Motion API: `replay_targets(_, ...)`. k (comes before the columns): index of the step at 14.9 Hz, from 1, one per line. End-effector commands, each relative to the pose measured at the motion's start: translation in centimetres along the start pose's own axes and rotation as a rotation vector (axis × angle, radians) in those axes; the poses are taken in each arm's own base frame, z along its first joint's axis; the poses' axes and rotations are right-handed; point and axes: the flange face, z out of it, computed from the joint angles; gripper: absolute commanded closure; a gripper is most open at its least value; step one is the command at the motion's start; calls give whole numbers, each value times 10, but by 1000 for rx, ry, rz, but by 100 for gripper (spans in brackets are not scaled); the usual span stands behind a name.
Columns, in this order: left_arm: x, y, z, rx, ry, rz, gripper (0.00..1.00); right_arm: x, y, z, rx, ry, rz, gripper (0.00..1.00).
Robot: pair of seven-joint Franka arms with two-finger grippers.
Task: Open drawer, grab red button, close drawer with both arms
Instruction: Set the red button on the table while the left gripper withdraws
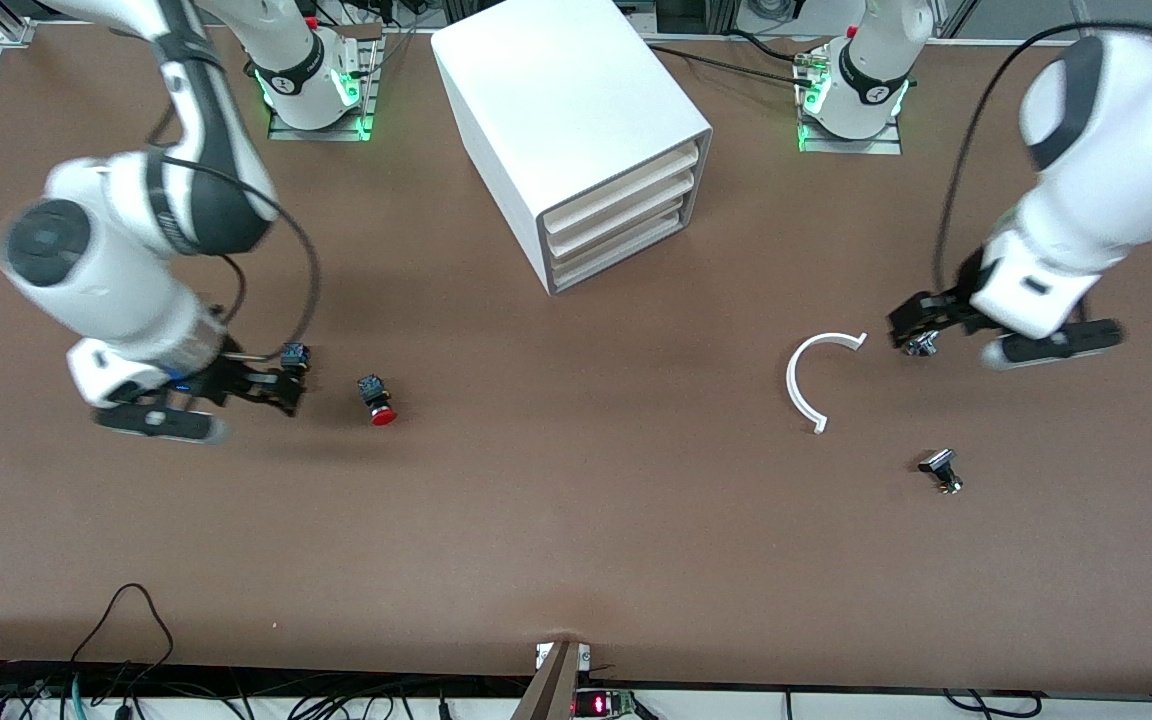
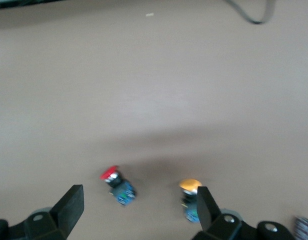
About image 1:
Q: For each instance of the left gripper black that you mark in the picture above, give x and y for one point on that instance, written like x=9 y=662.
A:
x=948 y=305

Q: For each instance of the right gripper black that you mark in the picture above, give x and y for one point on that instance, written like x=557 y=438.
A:
x=227 y=376

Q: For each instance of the red mushroom push button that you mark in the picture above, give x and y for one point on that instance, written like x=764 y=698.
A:
x=383 y=414

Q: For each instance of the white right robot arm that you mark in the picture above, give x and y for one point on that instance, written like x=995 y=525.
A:
x=96 y=270

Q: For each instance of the white drawer cabinet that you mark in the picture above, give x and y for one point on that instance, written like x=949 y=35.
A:
x=556 y=90

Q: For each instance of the small silver metal connector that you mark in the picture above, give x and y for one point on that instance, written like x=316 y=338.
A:
x=924 y=347

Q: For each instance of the white curved plastic piece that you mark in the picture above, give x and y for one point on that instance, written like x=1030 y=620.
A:
x=791 y=380

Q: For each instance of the small device red display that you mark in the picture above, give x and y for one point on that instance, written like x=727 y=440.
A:
x=601 y=704

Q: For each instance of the yellow push button switch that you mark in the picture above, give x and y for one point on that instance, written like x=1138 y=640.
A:
x=295 y=353

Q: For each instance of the aluminium arm base plate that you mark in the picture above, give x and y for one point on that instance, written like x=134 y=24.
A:
x=296 y=134
x=871 y=147

